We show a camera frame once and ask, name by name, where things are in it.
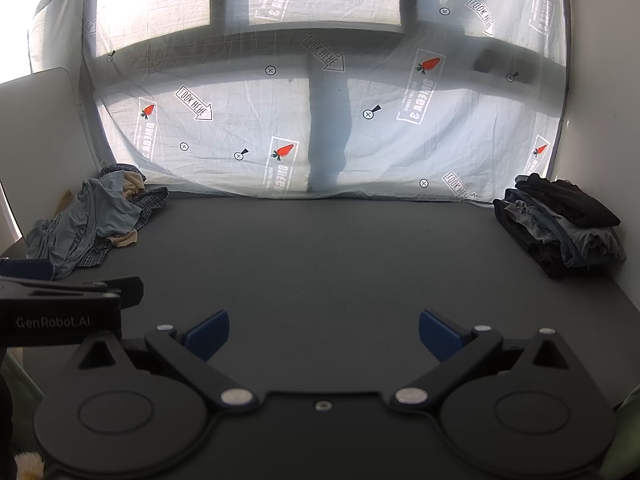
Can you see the plaid shirt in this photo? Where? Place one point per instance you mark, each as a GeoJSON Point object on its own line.
{"type": "Point", "coordinates": [150, 202]}

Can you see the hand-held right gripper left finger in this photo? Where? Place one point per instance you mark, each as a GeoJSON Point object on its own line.
{"type": "Point", "coordinates": [210, 332]}

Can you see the stack of folded dark clothes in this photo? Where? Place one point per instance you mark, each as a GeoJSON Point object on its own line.
{"type": "Point", "coordinates": [590, 245]}

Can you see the fuzzy tan grey clothing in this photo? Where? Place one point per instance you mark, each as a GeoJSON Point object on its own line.
{"type": "Point", "coordinates": [29, 467]}

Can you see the dark blue jeans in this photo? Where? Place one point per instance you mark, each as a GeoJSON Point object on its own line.
{"type": "Point", "coordinates": [545, 222]}

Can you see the tan garment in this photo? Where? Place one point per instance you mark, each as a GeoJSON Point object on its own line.
{"type": "Point", "coordinates": [131, 187]}

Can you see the black knit garment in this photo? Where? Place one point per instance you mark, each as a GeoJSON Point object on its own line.
{"type": "Point", "coordinates": [575, 202]}

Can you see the light blue t-shirt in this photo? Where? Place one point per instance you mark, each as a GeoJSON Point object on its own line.
{"type": "Point", "coordinates": [85, 220]}

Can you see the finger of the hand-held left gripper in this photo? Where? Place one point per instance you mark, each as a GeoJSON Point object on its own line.
{"type": "Point", "coordinates": [127, 292]}
{"type": "Point", "coordinates": [27, 268]}

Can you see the printed white sheet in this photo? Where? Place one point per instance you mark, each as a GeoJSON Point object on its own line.
{"type": "Point", "coordinates": [325, 125]}

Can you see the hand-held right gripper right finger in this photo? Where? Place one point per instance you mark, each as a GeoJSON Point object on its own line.
{"type": "Point", "coordinates": [440, 335]}

